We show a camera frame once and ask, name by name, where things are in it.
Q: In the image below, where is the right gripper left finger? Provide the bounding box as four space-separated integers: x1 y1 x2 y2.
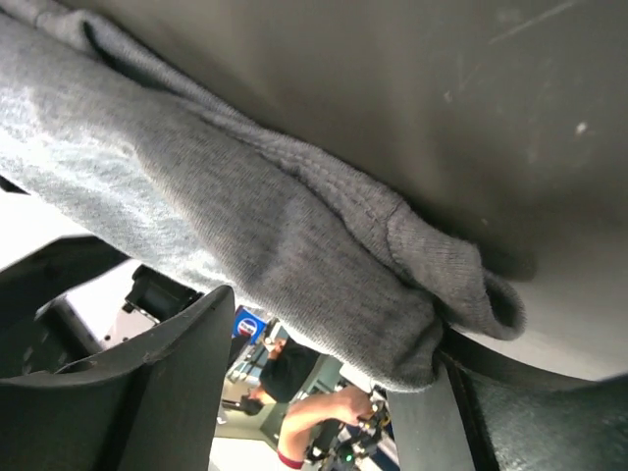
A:
1 286 235 470

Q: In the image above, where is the person in black shirt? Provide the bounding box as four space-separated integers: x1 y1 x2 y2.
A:
238 338 393 467

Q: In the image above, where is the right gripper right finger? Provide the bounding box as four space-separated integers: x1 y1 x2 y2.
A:
388 330 627 470

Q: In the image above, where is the grey t shirt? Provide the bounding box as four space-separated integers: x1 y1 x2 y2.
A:
1 1 525 392

